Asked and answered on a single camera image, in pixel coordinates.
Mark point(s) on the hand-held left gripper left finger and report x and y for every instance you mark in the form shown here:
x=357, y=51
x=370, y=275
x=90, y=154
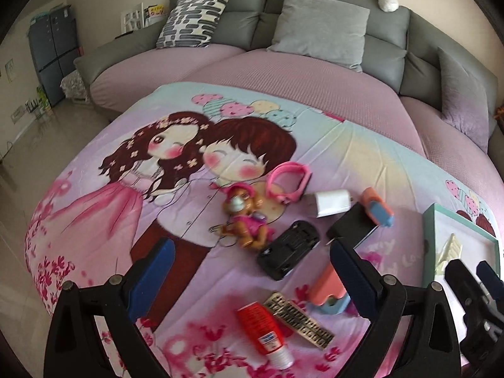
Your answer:
x=153, y=279

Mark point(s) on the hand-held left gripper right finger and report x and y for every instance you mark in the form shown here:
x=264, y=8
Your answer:
x=352, y=279

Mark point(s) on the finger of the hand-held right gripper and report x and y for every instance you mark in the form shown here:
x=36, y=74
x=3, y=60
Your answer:
x=490, y=279
x=464, y=283

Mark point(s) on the coral blue plastic case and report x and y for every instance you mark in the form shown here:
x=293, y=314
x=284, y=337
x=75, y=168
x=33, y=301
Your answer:
x=327, y=291

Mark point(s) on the teal framed white tray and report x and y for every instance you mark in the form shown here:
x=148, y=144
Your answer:
x=433, y=252

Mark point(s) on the black toy car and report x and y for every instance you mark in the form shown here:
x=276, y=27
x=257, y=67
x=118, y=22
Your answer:
x=287, y=250

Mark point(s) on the red tube with white cap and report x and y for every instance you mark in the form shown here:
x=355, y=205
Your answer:
x=262, y=327

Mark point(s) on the toy dog figure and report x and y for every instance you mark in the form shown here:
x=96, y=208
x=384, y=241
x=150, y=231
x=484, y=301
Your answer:
x=246, y=220

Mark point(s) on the cream ribbed plastic piece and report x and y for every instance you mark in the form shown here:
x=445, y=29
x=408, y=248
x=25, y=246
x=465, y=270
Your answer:
x=449, y=256

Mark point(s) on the black charger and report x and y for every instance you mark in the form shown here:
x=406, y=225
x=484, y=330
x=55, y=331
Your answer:
x=352, y=224

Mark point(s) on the printed blanket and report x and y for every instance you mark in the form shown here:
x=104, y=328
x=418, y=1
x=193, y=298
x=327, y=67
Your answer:
x=177, y=220

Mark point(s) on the gold cutout metal plate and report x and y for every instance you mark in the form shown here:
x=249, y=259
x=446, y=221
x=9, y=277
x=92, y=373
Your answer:
x=299, y=321

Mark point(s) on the small orange blue gadget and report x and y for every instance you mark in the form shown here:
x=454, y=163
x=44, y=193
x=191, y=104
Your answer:
x=378, y=206

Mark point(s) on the white charger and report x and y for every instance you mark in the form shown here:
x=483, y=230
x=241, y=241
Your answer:
x=328, y=204

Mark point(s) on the pink watch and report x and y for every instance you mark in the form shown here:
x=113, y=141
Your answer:
x=301, y=183

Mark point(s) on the pink sofa seat cover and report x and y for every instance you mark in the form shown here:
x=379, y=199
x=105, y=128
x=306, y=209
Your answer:
x=157, y=71
x=295, y=86
x=441, y=141

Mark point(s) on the purple grey cushion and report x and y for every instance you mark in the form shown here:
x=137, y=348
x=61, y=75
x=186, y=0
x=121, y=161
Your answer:
x=466, y=98

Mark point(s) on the white lace cover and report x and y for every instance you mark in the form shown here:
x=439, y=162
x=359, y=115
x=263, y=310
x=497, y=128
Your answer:
x=75, y=86

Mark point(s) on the dark blue cabinet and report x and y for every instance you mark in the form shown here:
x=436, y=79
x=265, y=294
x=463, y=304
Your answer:
x=55, y=55

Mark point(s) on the grey sofa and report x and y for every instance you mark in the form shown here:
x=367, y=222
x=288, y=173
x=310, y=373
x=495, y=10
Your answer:
x=393, y=35

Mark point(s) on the white rack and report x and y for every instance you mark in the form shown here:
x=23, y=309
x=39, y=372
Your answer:
x=132, y=17

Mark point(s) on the patterned cushion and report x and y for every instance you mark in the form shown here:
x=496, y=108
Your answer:
x=193, y=19

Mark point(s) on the colourful book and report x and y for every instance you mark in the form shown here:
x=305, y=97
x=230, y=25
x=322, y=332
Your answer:
x=154, y=12

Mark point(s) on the wall switch panel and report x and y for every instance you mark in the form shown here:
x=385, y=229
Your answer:
x=9, y=70

